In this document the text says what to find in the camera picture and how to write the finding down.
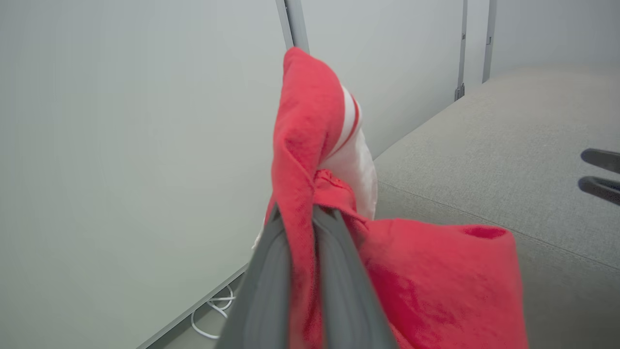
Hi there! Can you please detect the white floor cable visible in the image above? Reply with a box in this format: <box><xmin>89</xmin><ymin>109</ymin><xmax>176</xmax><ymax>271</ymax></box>
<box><xmin>190</xmin><ymin>285</ymin><xmax>236</xmax><ymax>340</ymax></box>

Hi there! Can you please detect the grey wall base rail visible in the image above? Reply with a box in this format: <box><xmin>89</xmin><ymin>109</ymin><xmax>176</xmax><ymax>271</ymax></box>
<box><xmin>137</xmin><ymin>263</ymin><xmax>250</xmax><ymax>349</ymax></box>

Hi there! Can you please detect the thin grey metal wall post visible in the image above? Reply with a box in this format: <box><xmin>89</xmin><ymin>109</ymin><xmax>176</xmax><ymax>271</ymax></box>
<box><xmin>454</xmin><ymin>0</ymin><xmax>468</xmax><ymax>101</ymax></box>

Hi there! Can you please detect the grey fabric sofa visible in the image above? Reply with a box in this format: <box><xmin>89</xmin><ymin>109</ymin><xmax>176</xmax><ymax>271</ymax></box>
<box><xmin>373</xmin><ymin>63</ymin><xmax>620</xmax><ymax>349</ymax></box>

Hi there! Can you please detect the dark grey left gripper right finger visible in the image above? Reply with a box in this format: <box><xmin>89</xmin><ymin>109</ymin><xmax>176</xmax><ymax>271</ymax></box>
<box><xmin>312</xmin><ymin>206</ymin><xmax>399</xmax><ymax>349</ymax></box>

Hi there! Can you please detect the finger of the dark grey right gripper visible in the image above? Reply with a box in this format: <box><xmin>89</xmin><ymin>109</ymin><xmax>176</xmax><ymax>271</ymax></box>
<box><xmin>580</xmin><ymin>148</ymin><xmax>620</xmax><ymax>174</ymax></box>
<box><xmin>577</xmin><ymin>176</ymin><xmax>620</xmax><ymax>205</ymax></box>

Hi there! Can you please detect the wide grey metal wall post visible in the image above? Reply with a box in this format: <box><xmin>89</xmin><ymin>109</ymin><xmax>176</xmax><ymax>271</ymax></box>
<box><xmin>276</xmin><ymin>0</ymin><xmax>310</xmax><ymax>54</ymax></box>

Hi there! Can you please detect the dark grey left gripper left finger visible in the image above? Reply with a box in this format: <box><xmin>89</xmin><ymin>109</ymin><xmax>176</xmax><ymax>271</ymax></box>
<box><xmin>216</xmin><ymin>204</ymin><xmax>291</xmax><ymax>349</ymax></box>

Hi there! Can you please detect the red and white garment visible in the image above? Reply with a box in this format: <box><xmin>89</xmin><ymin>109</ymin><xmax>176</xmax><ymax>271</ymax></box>
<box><xmin>252</xmin><ymin>47</ymin><xmax>528</xmax><ymax>349</ymax></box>

